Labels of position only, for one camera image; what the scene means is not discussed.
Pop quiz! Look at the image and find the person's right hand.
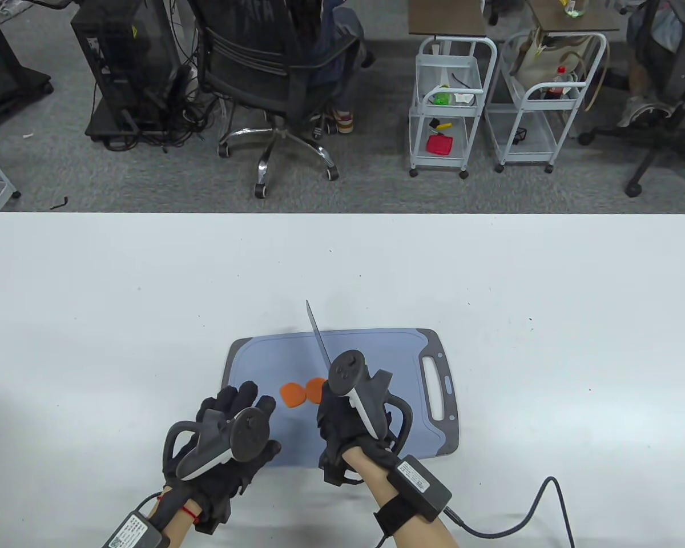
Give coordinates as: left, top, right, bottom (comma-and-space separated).
317, 388, 403, 487

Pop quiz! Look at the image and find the person's left hand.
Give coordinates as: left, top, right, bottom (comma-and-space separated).
161, 382, 282, 534

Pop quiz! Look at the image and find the black white hand controller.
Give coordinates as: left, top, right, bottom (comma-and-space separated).
162, 407, 271, 481
327, 349, 414, 454

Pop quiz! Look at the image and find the black kitchen knife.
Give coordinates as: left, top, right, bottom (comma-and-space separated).
305, 300, 335, 380

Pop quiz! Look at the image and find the blue grey cutting board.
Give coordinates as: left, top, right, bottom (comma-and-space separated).
223, 328, 459, 470

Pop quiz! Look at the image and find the person's right forearm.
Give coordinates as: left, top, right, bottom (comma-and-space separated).
342, 448, 454, 548

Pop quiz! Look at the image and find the person's left forearm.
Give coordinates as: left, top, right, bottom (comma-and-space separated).
160, 497, 203, 548

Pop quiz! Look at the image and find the black office chair chrome base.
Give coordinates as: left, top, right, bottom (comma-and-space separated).
191, 0, 372, 199

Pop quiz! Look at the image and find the red capped dark bottle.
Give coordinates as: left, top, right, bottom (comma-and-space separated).
542, 66, 571, 99

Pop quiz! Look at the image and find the beige bag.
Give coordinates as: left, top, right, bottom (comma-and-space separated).
514, 31, 611, 112

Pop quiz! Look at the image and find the brown wooden table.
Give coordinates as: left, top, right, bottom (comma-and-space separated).
408, 0, 487, 36
528, 0, 621, 32

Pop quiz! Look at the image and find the black computer tower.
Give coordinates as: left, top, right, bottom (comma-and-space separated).
70, 0, 192, 140

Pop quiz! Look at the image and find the black equipment stand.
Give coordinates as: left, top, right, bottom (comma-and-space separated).
0, 0, 54, 135

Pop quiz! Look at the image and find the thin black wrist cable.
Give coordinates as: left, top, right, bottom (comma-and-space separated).
131, 492, 166, 517

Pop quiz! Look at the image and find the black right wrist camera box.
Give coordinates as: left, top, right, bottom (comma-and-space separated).
387, 455, 453, 523

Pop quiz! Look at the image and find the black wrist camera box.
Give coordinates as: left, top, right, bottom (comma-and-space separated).
102, 514, 169, 548
387, 455, 453, 523

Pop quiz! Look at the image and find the black wrist strap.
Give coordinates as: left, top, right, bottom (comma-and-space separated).
374, 497, 429, 537

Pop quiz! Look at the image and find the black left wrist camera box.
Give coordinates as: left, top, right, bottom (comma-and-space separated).
102, 514, 169, 548

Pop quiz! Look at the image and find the thick black camera cable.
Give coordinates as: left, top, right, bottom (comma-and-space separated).
442, 476, 575, 548

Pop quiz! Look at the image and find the tangle of black cables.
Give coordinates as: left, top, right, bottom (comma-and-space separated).
100, 63, 229, 152

